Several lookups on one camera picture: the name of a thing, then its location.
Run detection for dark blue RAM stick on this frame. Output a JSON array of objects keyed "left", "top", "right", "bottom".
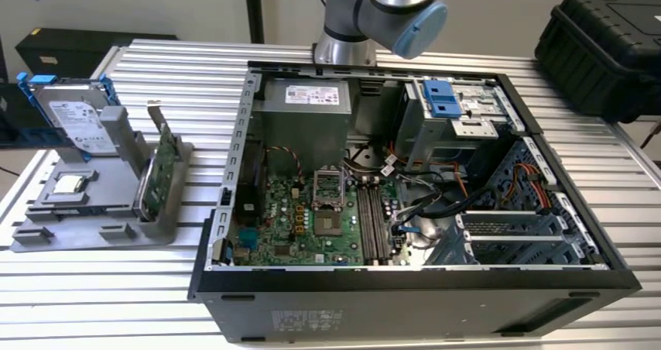
[{"left": 0, "top": 127, "right": 70, "bottom": 149}]

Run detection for black cabinet yellow label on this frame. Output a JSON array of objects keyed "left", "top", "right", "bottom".
[{"left": 13, "top": 27, "right": 177, "bottom": 84}]

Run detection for grey parts rack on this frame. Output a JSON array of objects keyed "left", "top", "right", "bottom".
[{"left": 8, "top": 105, "right": 194, "bottom": 253}]

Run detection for grey power supply unit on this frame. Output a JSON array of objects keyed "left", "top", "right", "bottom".
[{"left": 254, "top": 77, "right": 353, "bottom": 173}]

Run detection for metal socket cover frame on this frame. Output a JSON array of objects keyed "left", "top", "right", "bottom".
[{"left": 312, "top": 163, "right": 346, "bottom": 208}]

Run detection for grey wires white plugs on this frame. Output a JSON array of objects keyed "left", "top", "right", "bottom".
[{"left": 342, "top": 148, "right": 414, "bottom": 183}]

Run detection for black hard equipment case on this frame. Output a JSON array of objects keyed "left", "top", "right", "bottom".
[{"left": 533, "top": 0, "right": 661, "bottom": 125}]

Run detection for black open PC case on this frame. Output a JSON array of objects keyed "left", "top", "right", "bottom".
[{"left": 185, "top": 60, "right": 645, "bottom": 345}]

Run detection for black cable bundle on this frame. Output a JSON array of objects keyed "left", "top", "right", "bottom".
[{"left": 406, "top": 171, "right": 497, "bottom": 219}]

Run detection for silver CPU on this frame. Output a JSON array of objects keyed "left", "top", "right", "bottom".
[{"left": 54, "top": 174, "right": 86, "bottom": 194}]

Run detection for orange red wire bundle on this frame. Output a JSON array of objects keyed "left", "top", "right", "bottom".
[{"left": 502, "top": 163, "right": 557, "bottom": 215}]

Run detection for thin orange cable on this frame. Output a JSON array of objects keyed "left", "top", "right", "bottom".
[{"left": 452, "top": 163, "right": 470, "bottom": 197}]

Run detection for green motherboard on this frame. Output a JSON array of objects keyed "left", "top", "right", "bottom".
[{"left": 229, "top": 171, "right": 414, "bottom": 268}]

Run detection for black case fan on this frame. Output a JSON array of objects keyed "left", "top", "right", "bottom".
[{"left": 234, "top": 131, "right": 268, "bottom": 229}]

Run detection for hard disk in blue carrier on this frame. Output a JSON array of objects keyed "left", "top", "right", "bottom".
[{"left": 16, "top": 72, "right": 122, "bottom": 161}]

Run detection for CPU socket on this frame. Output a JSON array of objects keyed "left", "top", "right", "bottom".
[{"left": 312, "top": 206, "right": 345, "bottom": 238}]

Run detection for blue plastic drive latch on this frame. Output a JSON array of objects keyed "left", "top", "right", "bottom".
[{"left": 420, "top": 79, "right": 462, "bottom": 118}]

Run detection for grey metal slot cover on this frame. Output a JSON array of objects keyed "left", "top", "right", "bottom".
[
  {"left": 457, "top": 210, "right": 565, "bottom": 238},
  {"left": 464, "top": 233, "right": 581, "bottom": 266}
]

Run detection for green graphics card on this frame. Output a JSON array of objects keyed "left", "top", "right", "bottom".
[{"left": 132, "top": 100, "right": 181, "bottom": 222}]

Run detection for red yellow fan wire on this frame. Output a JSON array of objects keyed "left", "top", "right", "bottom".
[{"left": 264, "top": 146, "right": 306, "bottom": 184}]

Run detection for low black cabinet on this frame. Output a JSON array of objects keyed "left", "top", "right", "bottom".
[{"left": 0, "top": 82, "right": 32, "bottom": 129}]

